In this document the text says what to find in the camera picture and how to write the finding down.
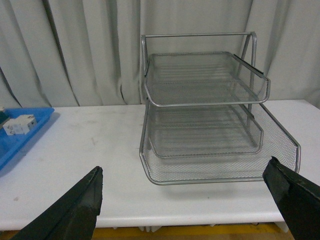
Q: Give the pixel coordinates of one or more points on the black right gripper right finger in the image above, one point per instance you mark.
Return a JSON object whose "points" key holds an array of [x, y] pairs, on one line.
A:
{"points": [[297, 198]]}

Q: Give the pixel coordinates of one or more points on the white curtain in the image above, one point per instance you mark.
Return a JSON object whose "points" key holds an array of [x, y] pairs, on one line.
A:
{"points": [[65, 53]]}

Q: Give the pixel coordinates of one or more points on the silver mesh tray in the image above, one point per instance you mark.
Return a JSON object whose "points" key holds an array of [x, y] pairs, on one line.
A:
{"points": [[277, 142], [203, 131], [203, 79]]}

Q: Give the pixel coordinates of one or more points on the green knife switch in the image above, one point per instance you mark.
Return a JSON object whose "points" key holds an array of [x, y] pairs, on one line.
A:
{"points": [[3, 116]]}

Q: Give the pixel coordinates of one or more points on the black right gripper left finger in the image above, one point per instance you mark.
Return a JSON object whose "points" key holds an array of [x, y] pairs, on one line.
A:
{"points": [[73, 216]]}

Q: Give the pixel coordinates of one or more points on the white circuit breaker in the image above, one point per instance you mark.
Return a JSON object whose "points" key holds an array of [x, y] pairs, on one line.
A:
{"points": [[21, 125]]}

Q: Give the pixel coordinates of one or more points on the blue plastic tray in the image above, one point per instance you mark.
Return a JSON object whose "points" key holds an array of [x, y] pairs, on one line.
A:
{"points": [[10, 145]]}

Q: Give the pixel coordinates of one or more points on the silver wire rack frame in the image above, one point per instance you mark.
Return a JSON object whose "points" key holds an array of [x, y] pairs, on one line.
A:
{"points": [[248, 51]]}

